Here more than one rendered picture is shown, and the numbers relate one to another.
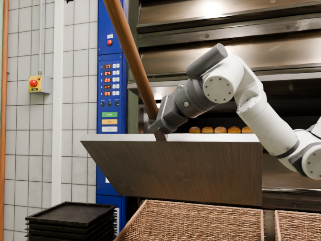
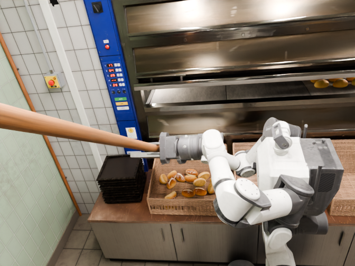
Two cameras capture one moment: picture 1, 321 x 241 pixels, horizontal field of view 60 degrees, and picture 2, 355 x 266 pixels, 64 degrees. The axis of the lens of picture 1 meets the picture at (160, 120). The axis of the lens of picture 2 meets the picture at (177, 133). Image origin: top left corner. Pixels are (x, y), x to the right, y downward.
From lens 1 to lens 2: 1.08 m
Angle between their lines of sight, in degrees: 36
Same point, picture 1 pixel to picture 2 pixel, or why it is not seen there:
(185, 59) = (170, 56)
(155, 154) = not seen: hidden behind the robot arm
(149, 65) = (143, 62)
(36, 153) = not seen: hidden behind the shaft
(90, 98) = (101, 86)
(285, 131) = (234, 164)
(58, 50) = (61, 51)
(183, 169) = not seen: hidden behind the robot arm
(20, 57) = (24, 55)
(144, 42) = (136, 44)
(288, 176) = (240, 125)
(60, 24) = (54, 28)
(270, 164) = (230, 119)
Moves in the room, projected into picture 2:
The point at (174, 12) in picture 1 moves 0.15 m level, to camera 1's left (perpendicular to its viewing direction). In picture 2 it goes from (156, 19) to (132, 23)
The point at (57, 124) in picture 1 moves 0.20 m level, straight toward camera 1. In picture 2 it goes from (80, 106) to (87, 116)
